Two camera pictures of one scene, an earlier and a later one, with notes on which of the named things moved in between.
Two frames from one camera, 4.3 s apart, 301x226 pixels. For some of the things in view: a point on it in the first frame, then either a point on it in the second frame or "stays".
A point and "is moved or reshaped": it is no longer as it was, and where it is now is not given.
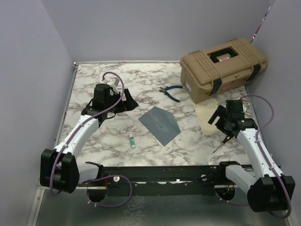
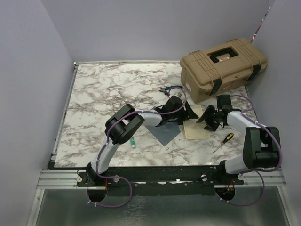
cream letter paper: [204, 110] is moved or reshaped
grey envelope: [162, 124] stays
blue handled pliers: [164, 90] stays
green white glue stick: [132, 141] stays
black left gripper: [129, 104] -> [189, 114]
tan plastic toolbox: [218, 69] stays
